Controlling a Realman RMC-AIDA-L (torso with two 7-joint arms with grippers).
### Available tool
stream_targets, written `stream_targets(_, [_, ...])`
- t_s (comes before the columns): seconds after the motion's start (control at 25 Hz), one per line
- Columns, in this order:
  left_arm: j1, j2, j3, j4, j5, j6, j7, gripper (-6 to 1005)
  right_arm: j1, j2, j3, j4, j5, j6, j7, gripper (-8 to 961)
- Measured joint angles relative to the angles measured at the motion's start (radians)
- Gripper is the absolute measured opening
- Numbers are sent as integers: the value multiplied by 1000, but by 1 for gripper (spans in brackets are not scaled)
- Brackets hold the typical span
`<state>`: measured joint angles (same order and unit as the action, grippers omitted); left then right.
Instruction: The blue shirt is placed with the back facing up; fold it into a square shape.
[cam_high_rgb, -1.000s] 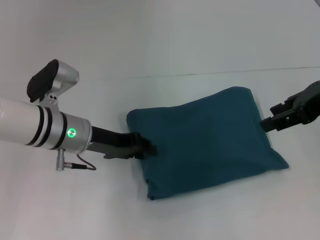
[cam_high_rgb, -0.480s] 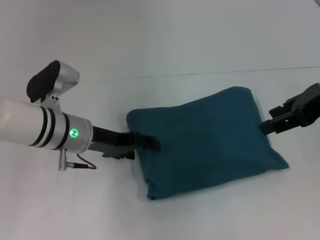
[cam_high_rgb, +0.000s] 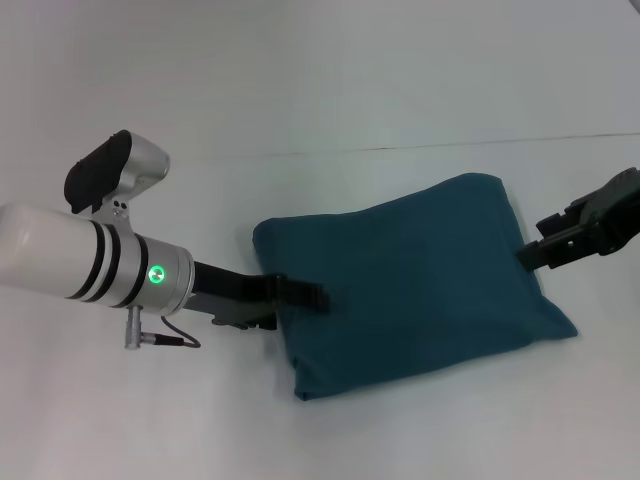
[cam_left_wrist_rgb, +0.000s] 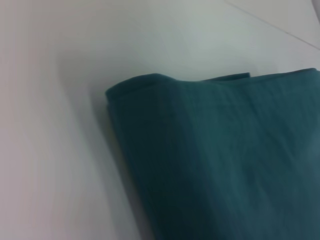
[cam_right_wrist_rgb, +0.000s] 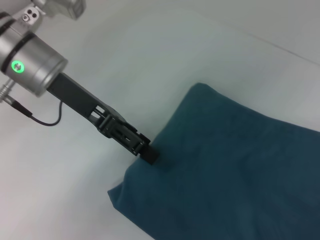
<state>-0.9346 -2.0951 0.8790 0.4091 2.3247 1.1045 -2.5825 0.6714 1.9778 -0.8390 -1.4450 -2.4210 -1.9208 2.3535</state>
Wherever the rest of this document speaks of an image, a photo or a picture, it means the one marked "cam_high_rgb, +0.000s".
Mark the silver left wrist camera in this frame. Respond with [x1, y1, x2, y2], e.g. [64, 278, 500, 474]
[62, 130, 171, 223]

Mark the dark left arm cable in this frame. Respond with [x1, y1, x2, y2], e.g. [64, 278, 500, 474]
[123, 305, 202, 351]

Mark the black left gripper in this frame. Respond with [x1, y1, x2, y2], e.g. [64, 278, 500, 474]
[183, 260, 334, 332]

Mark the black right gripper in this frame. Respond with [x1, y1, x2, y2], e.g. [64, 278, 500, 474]
[515, 167, 640, 273]

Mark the blue t-shirt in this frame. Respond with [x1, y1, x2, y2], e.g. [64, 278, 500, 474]
[251, 172, 580, 402]

